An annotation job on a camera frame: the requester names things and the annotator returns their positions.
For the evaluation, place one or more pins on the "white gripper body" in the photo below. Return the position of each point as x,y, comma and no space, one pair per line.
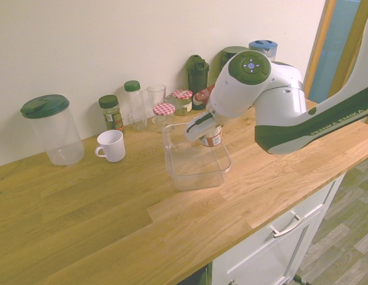
199,130

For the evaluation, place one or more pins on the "red white cereal cup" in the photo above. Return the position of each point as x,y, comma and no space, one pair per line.
213,138

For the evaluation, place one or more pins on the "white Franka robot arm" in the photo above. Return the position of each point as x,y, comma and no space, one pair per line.
279,101

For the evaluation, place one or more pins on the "clear rectangular plastic container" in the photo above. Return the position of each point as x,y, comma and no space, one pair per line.
199,166

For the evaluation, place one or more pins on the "labelled jar red checkered lid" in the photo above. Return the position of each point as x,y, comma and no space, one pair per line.
183,102

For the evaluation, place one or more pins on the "empty jar red checkered lid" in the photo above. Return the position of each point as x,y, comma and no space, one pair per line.
163,110

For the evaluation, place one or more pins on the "dark green shaker bottle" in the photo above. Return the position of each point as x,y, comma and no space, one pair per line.
197,77

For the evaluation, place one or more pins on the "tall clear drinking glass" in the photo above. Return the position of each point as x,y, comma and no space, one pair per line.
156,93

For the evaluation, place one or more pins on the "clear bottle green cap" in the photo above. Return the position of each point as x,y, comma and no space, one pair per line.
136,107

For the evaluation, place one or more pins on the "dark Vega Sport tub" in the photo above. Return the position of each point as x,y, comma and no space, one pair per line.
228,53

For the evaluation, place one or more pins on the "white ceramic mug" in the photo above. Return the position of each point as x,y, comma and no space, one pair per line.
112,147

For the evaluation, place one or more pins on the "spice jar dark green lid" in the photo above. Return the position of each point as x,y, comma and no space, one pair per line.
112,114

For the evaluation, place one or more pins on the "clear pitcher blue lid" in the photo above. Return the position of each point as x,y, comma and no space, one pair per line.
262,47

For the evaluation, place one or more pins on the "large clear canister green lid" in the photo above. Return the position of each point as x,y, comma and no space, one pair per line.
57,133

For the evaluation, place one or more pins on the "wooden door frame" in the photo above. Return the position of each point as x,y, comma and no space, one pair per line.
319,47

